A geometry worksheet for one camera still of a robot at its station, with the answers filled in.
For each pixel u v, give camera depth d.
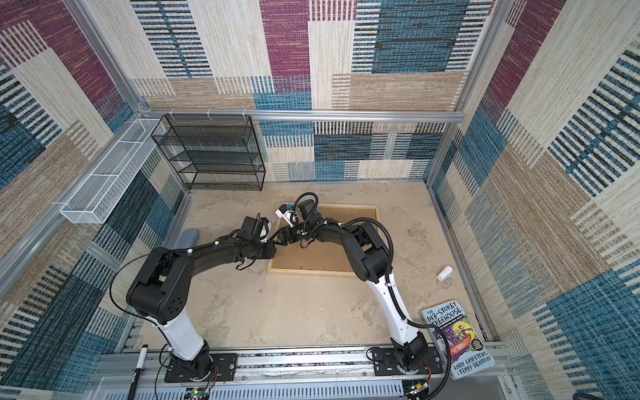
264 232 0.82
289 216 0.94
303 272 0.91
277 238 0.98
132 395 0.69
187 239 1.00
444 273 0.89
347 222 0.66
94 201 0.70
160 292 0.48
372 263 0.61
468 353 0.73
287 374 0.73
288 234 0.89
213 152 1.11
